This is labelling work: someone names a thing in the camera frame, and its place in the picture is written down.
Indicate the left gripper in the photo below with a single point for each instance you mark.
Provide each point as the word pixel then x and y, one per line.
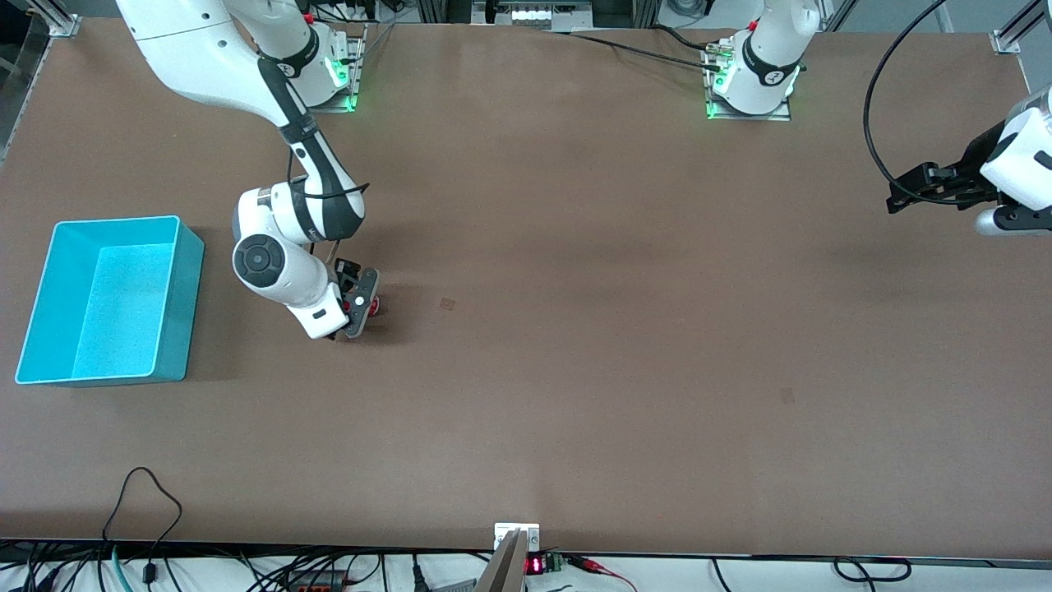
pixel 975 168

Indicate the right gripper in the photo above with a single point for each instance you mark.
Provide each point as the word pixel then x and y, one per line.
pixel 347 272

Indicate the red beetle toy car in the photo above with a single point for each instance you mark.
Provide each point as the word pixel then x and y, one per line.
pixel 376 307

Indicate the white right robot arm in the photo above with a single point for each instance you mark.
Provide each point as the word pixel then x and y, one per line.
pixel 205 57

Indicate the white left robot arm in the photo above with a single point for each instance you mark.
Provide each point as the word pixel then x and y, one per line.
pixel 768 57

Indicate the blue plastic box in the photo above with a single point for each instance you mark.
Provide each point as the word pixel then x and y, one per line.
pixel 123 304

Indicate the black power strip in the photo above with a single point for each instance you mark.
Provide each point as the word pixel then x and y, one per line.
pixel 316 582

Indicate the grey metal bar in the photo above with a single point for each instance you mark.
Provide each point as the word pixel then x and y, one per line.
pixel 505 571

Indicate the red digit display module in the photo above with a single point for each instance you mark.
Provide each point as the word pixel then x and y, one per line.
pixel 534 566

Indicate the green terminal block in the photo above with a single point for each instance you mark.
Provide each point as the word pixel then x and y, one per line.
pixel 555 562

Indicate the white lit device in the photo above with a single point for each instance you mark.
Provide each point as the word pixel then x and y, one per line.
pixel 542 15

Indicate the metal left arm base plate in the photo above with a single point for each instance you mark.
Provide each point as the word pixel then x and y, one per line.
pixel 774 116

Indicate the aluminium frame profile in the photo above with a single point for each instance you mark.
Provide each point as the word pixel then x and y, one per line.
pixel 1012 33
pixel 64 23

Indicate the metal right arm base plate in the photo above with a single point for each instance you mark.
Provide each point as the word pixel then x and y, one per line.
pixel 356 70

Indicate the white mounting bracket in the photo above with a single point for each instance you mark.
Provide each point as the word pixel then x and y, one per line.
pixel 503 529

